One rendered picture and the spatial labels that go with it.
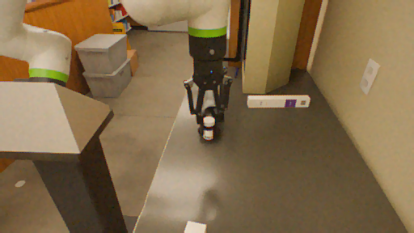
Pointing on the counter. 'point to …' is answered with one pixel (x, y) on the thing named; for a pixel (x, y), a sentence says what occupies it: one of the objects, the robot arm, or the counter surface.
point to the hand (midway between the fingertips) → (209, 122)
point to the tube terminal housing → (271, 44)
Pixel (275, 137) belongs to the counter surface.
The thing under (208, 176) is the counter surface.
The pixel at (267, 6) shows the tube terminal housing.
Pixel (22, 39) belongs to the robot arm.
